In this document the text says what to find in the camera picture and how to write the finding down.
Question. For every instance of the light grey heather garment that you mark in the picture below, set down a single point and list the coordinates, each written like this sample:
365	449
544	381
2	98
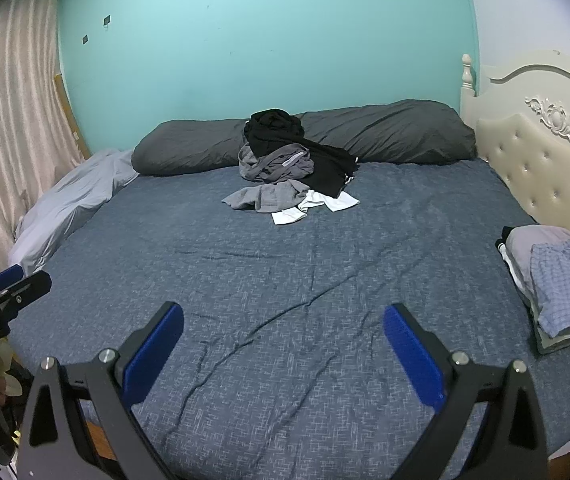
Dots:
265	197

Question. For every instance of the pale grey blanket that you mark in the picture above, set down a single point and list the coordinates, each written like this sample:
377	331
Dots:
65	205

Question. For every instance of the olive folded garment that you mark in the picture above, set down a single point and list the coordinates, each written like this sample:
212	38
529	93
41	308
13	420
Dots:
565	342

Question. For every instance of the cream tufted headboard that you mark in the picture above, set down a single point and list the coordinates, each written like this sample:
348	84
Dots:
540	170

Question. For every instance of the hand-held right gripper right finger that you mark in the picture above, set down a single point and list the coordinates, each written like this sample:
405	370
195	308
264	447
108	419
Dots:
415	355

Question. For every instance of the blue patterned bedspread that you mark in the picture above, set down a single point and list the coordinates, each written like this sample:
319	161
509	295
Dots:
290	285

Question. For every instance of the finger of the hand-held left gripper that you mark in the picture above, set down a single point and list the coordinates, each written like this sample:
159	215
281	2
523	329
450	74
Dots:
25	292
5	277

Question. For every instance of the wooden board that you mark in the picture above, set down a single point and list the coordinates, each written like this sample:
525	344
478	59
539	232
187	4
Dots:
72	115

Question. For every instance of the grey t-shirt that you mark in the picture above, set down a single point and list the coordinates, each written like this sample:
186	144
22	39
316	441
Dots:
275	165

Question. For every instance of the pale pink curtain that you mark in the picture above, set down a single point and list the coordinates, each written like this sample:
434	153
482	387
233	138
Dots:
10	110

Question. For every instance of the dark grey long pillow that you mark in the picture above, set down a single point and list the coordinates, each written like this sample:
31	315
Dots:
390	135

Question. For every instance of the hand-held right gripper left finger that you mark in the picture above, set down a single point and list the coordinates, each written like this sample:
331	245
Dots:
155	355

